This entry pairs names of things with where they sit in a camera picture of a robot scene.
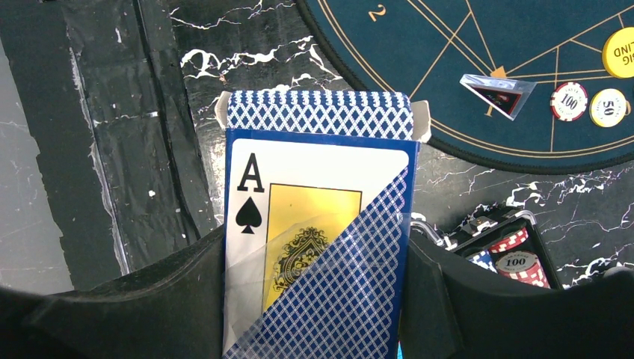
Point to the red and white poker chip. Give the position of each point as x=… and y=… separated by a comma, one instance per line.
x=569, y=101

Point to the yellow big blind button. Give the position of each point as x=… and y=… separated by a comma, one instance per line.
x=617, y=54

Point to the blue and grey chip row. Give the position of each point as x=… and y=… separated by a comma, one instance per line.
x=484, y=260

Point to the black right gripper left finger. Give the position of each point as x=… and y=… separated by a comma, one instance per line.
x=171, y=309

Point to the clear card on mat edge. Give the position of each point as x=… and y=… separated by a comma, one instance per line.
x=507, y=96

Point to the black poker chip case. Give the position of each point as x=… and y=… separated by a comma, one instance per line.
x=480, y=232

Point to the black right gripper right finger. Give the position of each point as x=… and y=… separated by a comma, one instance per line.
x=455, y=309

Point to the small red chip stack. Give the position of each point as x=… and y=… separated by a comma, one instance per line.
x=518, y=264

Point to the chrome case handle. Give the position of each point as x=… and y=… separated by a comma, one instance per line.
x=430, y=233

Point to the boxed deck of playing cards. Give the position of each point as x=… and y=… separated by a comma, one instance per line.
x=318, y=204

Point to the round dark blue poker mat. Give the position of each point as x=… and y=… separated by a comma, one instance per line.
x=487, y=70

